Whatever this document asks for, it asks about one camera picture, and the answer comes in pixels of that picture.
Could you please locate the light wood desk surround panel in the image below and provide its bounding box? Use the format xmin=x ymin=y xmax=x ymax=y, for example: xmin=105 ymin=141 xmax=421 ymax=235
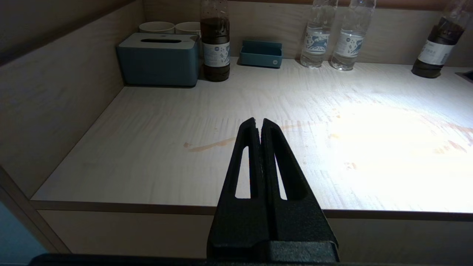
xmin=0 ymin=0 xmax=473 ymax=200

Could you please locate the white cup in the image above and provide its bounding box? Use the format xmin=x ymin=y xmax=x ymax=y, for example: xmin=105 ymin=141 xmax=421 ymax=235
xmin=175 ymin=21 xmax=202 ymax=36
xmin=139 ymin=21 xmax=175 ymax=34

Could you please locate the clear water bottle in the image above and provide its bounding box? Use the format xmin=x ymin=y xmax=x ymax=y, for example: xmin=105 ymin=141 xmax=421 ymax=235
xmin=300 ymin=0 xmax=337 ymax=69
xmin=330 ymin=0 xmax=377 ymax=71

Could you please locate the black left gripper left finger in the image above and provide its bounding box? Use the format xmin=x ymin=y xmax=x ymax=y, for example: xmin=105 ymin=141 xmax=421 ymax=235
xmin=207 ymin=118 xmax=267 ymax=259

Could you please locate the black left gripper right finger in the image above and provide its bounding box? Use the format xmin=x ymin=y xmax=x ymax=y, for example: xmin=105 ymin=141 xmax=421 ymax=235
xmin=261 ymin=118 xmax=338 ymax=259

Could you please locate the small blue tray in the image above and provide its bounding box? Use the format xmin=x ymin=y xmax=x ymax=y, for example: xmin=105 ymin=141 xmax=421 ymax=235
xmin=239 ymin=40 xmax=283 ymax=69

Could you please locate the dark drink bottle patterned label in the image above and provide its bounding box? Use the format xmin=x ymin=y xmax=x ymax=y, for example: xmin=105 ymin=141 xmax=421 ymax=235
xmin=200 ymin=0 xmax=231 ymax=82

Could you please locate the dark drink bottle white label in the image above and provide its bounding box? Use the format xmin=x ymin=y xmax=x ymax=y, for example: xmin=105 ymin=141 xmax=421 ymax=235
xmin=411 ymin=0 xmax=473 ymax=79

